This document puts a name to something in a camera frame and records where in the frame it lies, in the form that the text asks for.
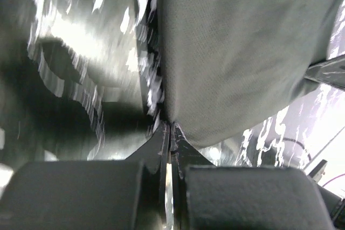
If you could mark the black t-shirt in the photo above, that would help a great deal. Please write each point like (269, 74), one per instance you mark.
(228, 65)

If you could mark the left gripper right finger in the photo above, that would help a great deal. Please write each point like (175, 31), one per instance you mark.
(210, 197)

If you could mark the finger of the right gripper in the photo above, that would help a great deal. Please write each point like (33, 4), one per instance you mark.
(330, 72)

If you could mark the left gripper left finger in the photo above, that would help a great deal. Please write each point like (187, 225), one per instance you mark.
(113, 194)

